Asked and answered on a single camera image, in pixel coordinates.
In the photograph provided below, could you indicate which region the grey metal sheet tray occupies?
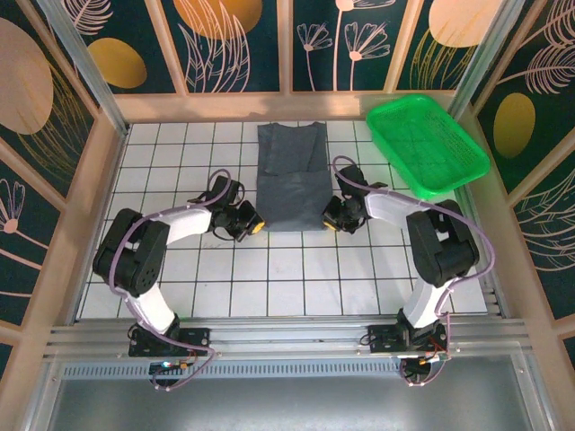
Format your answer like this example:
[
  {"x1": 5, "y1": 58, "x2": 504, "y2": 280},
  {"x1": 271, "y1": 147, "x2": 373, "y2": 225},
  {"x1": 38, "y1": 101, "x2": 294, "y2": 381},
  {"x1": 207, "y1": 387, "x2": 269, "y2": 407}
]
[{"x1": 26, "y1": 354, "x2": 558, "y2": 431}]

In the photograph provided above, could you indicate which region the small left circuit board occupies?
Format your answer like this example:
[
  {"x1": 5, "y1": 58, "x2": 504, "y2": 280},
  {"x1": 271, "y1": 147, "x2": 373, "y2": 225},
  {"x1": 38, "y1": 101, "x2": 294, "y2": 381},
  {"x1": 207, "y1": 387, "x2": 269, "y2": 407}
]
[{"x1": 150, "y1": 358, "x2": 192, "y2": 374}]

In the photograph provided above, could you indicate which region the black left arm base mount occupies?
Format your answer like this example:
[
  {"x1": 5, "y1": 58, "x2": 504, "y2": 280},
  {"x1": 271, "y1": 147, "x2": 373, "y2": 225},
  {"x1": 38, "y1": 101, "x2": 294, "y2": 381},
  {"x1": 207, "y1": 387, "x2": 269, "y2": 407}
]
[{"x1": 128, "y1": 325, "x2": 212, "y2": 358}]

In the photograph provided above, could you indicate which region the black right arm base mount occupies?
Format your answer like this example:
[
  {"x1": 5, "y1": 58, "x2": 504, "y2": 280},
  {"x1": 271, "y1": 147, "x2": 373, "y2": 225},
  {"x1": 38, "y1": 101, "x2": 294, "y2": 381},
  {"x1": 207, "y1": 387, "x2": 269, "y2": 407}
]
[{"x1": 367, "y1": 321, "x2": 450, "y2": 356}]

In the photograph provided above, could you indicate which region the aluminium mounting rail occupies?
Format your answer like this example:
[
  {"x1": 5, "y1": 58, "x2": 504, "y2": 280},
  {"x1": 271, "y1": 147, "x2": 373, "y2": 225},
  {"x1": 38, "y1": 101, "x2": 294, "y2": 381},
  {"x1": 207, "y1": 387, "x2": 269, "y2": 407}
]
[{"x1": 42, "y1": 317, "x2": 535, "y2": 360}]

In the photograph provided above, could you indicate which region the grey t-shirt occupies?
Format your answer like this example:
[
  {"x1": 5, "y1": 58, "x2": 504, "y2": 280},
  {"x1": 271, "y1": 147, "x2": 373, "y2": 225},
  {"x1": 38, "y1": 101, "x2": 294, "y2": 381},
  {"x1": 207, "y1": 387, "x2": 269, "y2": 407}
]
[{"x1": 255, "y1": 120, "x2": 332, "y2": 233}]

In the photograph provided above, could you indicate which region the green plastic mesh basket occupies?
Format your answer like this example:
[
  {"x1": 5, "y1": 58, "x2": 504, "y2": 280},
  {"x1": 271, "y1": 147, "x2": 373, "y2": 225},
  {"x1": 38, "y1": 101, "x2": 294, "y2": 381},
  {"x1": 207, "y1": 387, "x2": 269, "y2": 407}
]
[{"x1": 366, "y1": 93, "x2": 491, "y2": 202}]

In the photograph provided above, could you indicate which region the aluminium corner post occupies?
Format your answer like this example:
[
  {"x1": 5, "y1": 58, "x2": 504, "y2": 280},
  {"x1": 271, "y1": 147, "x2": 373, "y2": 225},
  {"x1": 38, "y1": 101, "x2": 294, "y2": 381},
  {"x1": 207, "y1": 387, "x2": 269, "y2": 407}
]
[
  {"x1": 442, "y1": 0, "x2": 511, "y2": 131},
  {"x1": 35, "y1": 0, "x2": 131, "y2": 138}
]

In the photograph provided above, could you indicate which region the dark floral wall panel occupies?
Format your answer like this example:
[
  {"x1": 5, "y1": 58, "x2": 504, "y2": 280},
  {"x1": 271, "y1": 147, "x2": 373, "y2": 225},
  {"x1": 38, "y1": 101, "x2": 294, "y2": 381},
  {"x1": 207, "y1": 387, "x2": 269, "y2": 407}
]
[
  {"x1": 57, "y1": 0, "x2": 183, "y2": 95},
  {"x1": 469, "y1": 0, "x2": 575, "y2": 194},
  {"x1": 291, "y1": 0, "x2": 408, "y2": 92},
  {"x1": 0, "y1": 0, "x2": 98, "y2": 207},
  {"x1": 161, "y1": 0, "x2": 282, "y2": 94},
  {"x1": 511, "y1": 170, "x2": 575, "y2": 321},
  {"x1": 397, "y1": 0, "x2": 491, "y2": 91},
  {"x1": 0, "y1": 159, "x2": 64, "y2": 325}
]

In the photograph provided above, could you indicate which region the beige wooden enclosure frame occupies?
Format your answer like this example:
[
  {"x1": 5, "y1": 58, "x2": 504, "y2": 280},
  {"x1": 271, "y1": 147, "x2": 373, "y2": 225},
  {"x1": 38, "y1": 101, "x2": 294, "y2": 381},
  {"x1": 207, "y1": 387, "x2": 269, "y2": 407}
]
[{"x1": 0, "y1": 0, "x2": 575, "y2": 431}]

